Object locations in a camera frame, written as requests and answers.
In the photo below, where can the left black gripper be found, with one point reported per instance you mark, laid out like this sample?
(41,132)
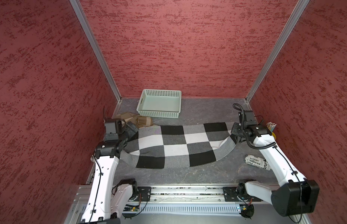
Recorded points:
(131,132)

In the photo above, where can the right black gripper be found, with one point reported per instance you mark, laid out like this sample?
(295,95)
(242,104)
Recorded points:
(233,131)

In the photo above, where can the black white checkered scarf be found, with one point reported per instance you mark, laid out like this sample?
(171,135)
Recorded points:
(166,147)

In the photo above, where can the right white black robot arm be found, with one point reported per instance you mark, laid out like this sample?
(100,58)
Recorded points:
(296,194)

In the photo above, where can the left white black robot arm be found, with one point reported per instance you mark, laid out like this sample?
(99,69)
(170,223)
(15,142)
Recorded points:
(104,206)

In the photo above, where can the brown beige plaid scarf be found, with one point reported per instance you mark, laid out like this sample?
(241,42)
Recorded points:
(138,120)

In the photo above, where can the light green plastic basket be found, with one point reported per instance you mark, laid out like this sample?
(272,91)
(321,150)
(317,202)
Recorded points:
(160,103)

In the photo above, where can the bundle of coloured pencils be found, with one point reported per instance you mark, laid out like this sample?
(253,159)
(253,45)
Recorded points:
(271,126)

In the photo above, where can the rolled beige patterned cloth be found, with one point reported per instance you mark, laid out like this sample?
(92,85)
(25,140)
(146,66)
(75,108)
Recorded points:
(92,159)

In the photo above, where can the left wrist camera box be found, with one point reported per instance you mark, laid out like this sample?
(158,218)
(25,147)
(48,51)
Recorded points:
(113,126)

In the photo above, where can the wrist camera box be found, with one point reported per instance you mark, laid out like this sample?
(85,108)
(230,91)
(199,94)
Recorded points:
(249,118)
(113,126)

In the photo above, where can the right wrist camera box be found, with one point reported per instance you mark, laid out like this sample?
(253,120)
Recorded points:
(249,118)

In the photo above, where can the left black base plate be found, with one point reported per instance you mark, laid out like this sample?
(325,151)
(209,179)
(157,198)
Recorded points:
(142,194)

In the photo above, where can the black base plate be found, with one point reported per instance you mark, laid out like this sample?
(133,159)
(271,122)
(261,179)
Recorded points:
(230,195)
(142,194)

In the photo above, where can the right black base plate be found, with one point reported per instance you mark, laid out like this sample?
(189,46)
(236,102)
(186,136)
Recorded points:
(230,195)

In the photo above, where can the aluminium front rail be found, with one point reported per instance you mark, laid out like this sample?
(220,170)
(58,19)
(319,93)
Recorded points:
(168,199)

